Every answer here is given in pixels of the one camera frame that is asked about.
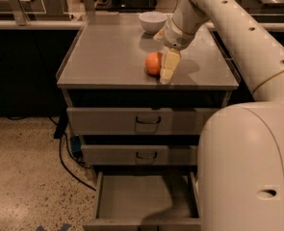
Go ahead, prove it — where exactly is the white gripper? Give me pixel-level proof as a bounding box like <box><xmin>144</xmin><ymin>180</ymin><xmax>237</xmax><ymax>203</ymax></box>
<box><xmin>153</xmin><ymin>18</ymin><xmax>194</xmax><ymax>84</ymax></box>

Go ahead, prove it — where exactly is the orange fruit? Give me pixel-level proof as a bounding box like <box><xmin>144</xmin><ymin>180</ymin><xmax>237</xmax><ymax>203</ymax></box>
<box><xmin>145</xmin><ymin>52</ymin><xmax>162</xmax><ymax>76</ymax></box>

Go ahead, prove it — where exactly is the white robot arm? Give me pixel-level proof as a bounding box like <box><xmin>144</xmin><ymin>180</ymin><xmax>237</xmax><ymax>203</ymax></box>
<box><xmin>158</xmin><ymin>0</ymin><xmax>284</xmax><ymax>231</ymax></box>

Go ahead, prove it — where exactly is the steel drawer cabinet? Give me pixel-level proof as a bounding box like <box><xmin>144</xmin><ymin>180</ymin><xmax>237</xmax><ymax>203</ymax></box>
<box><xmin>56</xmin><ymin>13</ymin><xmax>242</xmax><ymax>231</ymax></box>

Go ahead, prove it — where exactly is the top steel drawer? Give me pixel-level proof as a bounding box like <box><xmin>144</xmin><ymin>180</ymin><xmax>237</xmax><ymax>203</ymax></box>
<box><xmin>66</xmin><ymin>108</ymin><xmax>217</xmax><ymax>135</ymax></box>

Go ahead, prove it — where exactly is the middle steel drawer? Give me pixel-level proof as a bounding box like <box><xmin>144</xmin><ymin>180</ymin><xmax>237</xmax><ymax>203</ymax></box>
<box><xmin>82</xmin><ymin>144</ymin><xmax>197</xmax><ymax>166</ymax></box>

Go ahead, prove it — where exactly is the open bottom steel drawer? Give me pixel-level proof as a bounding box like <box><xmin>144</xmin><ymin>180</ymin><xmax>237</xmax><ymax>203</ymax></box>
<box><xmin>83</xmin><ymin>172</ymin><xmax>201</xmax><ymax>231</ymax></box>

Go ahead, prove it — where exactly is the white ceramic bowl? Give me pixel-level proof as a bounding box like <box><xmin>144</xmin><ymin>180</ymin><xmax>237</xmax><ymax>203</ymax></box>
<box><xmin>139</xmin><ymin>12</ymin><xmax>167</xmax><ymax>34</ymax></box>

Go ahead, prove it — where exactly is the blue power box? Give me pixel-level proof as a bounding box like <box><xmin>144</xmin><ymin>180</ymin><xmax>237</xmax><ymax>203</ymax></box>
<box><xmin>70</xmin><ymin>136</ymin><xmax>83</xmax><ymax>159</ymax></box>

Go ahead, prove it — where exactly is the black cable left floor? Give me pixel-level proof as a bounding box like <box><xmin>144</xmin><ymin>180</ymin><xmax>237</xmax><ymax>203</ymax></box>
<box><xmin>46</xmin><ymin>115</ymin><xmax>97</xmax><ymax>193</ymax></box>

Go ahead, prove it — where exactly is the white counter rail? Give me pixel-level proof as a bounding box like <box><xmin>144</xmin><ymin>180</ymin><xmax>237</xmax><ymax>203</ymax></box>
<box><xmin>0</xmin><ymin>20</ymin><xmax>284</xmax><ymax>32</ymax></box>

